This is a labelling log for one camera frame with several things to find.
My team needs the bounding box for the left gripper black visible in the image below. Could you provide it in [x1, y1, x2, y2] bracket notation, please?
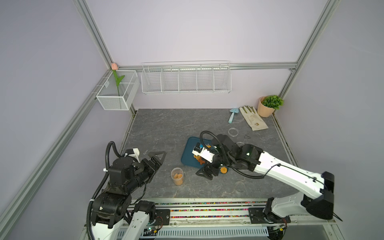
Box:
[125, 151, 167, 192]

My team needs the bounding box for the clear jar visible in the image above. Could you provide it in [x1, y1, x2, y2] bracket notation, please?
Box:
[171, 168, 184, 186]
[228, 128, 239, 138]

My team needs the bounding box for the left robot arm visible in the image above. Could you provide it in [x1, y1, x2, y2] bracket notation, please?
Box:
[86, 141, 170, 240]

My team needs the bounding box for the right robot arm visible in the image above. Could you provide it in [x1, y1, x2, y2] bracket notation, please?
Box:
[192, 131, 336, 224]

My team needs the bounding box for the dark brown star cookie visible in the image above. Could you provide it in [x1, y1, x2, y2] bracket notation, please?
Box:
[198, 159, 206, 165]

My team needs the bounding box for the teal plastic tray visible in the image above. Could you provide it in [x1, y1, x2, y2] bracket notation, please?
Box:
[181, 137, 204, 169]

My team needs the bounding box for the round brown cookie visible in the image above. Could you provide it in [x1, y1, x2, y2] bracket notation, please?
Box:
[220, 167, 228, 174]

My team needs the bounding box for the light blue garden trowel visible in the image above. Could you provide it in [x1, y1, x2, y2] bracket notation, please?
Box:
[228, 108, 240, 124]

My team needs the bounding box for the beige gardening glove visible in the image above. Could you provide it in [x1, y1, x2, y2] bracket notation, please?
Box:
[240, 106, 269, 131]

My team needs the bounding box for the potted green plant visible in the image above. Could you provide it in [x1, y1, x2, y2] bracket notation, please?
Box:
[257, 95, 284, 118]

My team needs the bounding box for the pink artificial tulip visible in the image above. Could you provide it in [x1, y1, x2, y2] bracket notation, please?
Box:
[111, 63, 125, 97]

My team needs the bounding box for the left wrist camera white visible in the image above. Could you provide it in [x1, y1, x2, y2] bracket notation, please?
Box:
[124, 148, 141, 163]

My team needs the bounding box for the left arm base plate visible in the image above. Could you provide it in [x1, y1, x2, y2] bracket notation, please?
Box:
[149, 209, 171, 226]

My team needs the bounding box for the white vented cable duct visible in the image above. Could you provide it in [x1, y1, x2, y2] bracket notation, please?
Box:
[116, 226, 270, 240]

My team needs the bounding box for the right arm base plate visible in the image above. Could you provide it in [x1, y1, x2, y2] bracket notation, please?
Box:
[248, 208, 291, 224]

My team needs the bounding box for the white mesh wall basket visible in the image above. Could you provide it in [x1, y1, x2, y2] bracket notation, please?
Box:
[97, 70, 140, 111]

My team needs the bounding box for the white wire wall shelf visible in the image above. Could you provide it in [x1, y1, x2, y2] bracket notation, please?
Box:
[141, 61, 232, 94]

